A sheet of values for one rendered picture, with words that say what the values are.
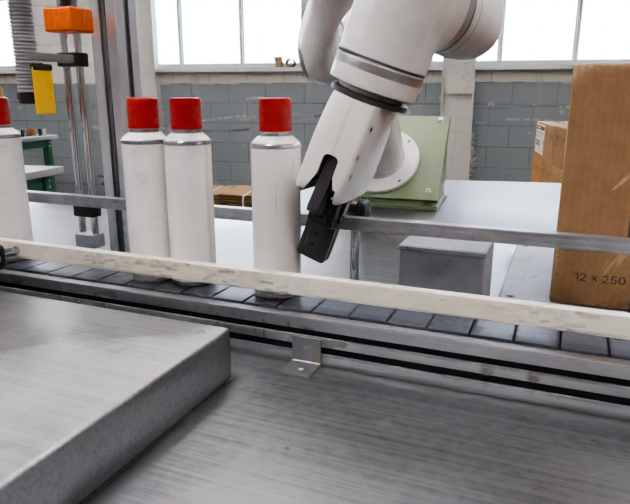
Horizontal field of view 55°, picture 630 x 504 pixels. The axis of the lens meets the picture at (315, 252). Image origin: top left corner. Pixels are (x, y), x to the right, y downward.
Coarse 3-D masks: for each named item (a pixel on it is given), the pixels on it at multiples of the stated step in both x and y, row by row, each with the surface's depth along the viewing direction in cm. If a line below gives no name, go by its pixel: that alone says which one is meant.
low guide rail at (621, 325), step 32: (32, 256) 72; (64, 256) 70; (96, 256) 68; (128, 256) 67; (256, 288) 61; (288, 288) 60; (320, 288) 58; (352, 288) 57; (384, 288) 56; (416, 288) 55; (512, 320) 52; (544, 320) 51; (576, 320) 50; (608, 320) 49
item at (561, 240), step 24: (48, 192) 80; (216, 216) 70; (240, 216) 69; (360, 216) 64; (480, 240) 59; (504, 240) 58; (528, 240) 57; (552, 240) 56; (576, 240) 56; (600, 240) 55; (624, 240) 54
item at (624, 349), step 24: (24, 264) 76; (48, 264) 76; (144, 288) 67; (168, 288) 67; (192, 288) 67; (216, 288) 67; (240, 288) 67; (312, 312) 60; (336, 312) 59; (360, 312) 59; (384, 312) 59; (408, 312) 59; (480, 336) 54; (504, 336) 53; (528, 336) 53; (552, 336) 53; (576, 336) 53; (600, 336) 53
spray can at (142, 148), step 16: (128, 112) 65; (144, 112) 65; (144, 128) 65; (128, 144) 65; (144, 144) 65; (160, 144) 66; (128, 160) 65; (144, 160) 65; (160, 160) 66; (128, 176) 66; (144, 176) 65; (160, 176) 66; (128, 192) 67; (144, 192) 66; (160, 192) 67; (128, 208) 67; (144, 208) 66; (160, 208) 67; (128, 224) 68; (144, 224) 67; (160, 224) 67; (144, 240) 67; (160, 240) 68; (160, 256) 68
